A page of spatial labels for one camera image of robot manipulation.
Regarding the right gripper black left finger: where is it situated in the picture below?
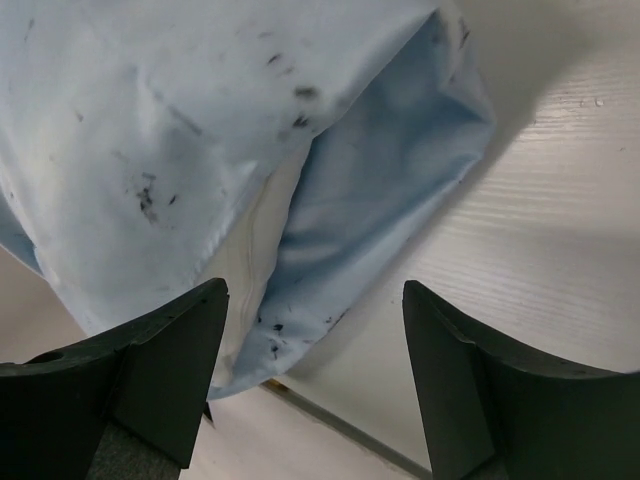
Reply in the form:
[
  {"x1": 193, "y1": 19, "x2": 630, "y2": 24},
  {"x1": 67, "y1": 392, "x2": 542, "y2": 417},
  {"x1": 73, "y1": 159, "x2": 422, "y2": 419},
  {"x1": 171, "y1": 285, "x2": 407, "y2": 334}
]
[{"x1": 1, "y1": 279, "x2": 229, "y2": 479}]

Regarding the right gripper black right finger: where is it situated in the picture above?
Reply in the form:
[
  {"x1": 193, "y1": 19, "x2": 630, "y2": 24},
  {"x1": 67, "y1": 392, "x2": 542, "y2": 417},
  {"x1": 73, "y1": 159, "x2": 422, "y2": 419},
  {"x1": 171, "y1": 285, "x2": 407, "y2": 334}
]
[{"x1": 402, "y1": 280, "x2": 639, "y2": 479}]

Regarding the white pillow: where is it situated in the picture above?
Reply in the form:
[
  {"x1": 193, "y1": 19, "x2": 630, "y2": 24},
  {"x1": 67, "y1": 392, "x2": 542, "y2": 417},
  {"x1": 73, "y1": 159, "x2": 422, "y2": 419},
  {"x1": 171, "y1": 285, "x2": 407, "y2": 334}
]
[{"x1": 200, "y1": 147, "x2": 309, "y2": 387}]

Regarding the light blue pillowcase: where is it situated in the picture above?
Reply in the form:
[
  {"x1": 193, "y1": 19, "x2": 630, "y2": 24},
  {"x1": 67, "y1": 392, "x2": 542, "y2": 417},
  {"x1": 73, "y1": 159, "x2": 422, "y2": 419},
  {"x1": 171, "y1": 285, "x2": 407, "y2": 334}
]
[{"x1": 1, "y1": 1, "x2": 494, "y2": 399}]

